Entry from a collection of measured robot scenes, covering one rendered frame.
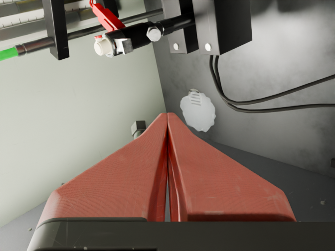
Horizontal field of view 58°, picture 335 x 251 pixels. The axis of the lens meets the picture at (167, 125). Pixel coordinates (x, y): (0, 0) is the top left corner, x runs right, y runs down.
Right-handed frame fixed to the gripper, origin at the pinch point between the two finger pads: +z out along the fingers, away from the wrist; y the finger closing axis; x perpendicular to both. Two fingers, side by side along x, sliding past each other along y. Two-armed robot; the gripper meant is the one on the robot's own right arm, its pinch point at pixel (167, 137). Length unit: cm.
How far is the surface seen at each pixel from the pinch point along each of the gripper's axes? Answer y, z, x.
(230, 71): -12, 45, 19
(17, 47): 22.9, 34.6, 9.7
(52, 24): 18.0, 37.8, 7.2
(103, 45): 7.1, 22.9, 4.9
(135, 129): 3.7, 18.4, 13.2
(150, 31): 1.9, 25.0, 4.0
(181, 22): -1.8, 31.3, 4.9
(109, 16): 7.0, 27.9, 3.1
